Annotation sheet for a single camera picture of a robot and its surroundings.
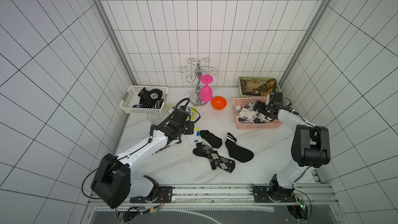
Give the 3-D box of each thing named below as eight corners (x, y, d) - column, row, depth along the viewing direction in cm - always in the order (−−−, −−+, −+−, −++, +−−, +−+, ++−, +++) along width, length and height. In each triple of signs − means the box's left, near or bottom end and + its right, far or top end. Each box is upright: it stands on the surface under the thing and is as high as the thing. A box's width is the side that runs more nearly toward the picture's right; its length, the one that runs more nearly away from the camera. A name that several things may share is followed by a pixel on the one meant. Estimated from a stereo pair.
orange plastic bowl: (211, 110, 107) (211, 106, 103) (211, 100, 113) (211, 96, 109) (226, 110, 107) (227, 106, 103) (225, 100, 113) (225, 96, 109)
